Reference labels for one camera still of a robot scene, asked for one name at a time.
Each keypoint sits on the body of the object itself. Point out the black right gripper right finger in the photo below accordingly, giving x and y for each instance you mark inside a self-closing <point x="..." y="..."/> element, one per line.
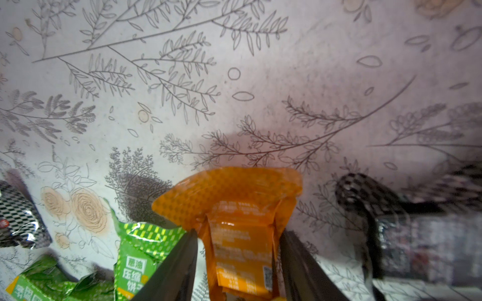
<point x="304" y="279"/>

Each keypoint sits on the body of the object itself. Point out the orange cookie packet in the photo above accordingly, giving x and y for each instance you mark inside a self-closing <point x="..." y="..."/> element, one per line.
<point x="240" y="215"/>

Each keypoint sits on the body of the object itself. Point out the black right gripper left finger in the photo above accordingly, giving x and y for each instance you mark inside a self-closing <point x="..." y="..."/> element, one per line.
<point x="174" y="278"/>

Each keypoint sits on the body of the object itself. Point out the black checkered cookie packet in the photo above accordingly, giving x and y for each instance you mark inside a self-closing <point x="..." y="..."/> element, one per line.
<point x="21" y="224"/>
<point x="431" y="233"/>

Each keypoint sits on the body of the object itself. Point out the green cookie packet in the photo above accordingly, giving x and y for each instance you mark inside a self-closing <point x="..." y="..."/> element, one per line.
<point x="44" y="280"/>
<point x="143" y="247"/>

